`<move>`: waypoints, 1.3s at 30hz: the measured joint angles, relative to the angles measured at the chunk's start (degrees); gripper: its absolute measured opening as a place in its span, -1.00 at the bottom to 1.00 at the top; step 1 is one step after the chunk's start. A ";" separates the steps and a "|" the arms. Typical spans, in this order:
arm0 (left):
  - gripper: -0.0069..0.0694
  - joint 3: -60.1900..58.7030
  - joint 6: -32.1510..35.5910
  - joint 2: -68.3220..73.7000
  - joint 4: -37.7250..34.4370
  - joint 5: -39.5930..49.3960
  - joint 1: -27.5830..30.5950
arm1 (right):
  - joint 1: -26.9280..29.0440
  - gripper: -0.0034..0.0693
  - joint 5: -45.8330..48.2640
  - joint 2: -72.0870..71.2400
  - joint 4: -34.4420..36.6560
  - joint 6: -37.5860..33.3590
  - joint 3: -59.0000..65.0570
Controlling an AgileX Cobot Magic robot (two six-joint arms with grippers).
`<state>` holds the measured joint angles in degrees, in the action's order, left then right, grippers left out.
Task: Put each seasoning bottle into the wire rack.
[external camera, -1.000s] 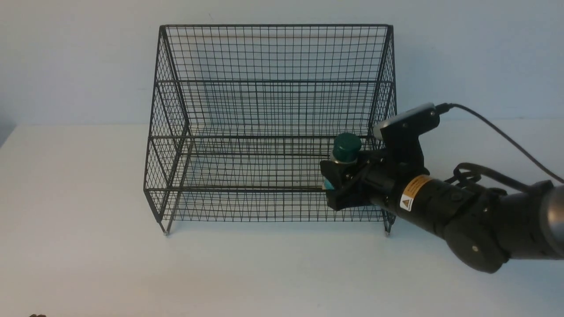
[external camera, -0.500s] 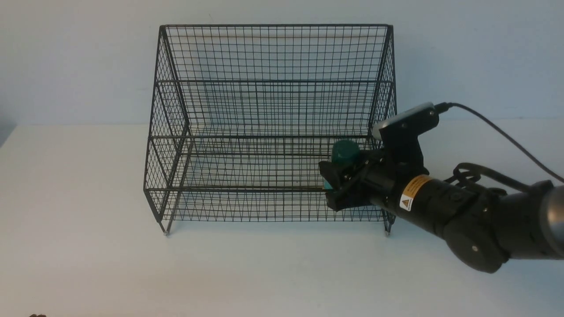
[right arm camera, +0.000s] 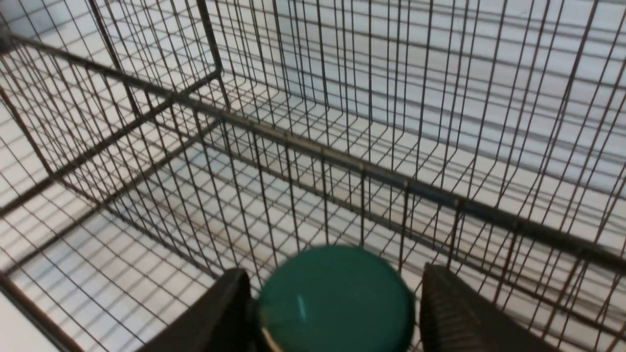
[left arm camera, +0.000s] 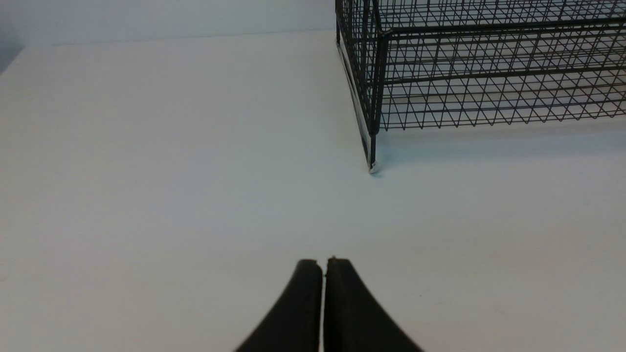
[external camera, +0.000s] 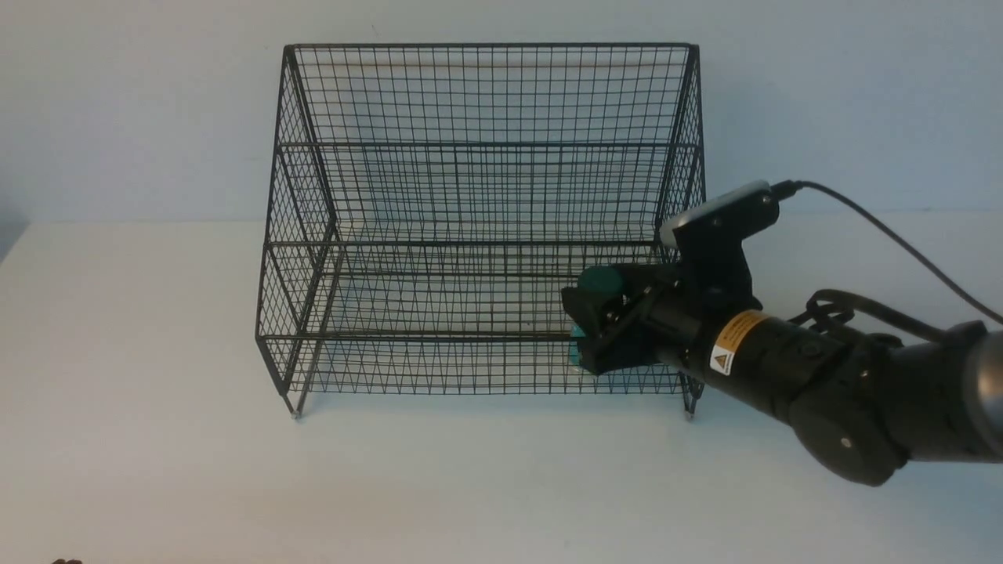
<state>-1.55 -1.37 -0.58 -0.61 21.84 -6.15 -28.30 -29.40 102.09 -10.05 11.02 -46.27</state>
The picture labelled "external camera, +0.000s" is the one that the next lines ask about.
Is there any green-capped seasoning bottle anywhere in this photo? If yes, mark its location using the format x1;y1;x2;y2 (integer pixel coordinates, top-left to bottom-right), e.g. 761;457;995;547
567;266;625;374

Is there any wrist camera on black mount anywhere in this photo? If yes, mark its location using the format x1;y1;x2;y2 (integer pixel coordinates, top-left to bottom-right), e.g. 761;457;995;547
659;181;780;307

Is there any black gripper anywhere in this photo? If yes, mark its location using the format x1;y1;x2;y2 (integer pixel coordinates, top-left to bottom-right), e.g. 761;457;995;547
561;264;762;375

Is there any black camera cable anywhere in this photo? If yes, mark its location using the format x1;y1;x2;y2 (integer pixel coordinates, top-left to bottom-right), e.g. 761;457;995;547
772;180;1003;327

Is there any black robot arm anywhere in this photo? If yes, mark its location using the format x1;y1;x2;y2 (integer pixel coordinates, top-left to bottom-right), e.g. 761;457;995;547
561;265;1001;486

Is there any black wire mesh rack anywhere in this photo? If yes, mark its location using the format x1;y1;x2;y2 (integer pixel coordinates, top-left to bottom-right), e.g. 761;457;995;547
255;42;706;418

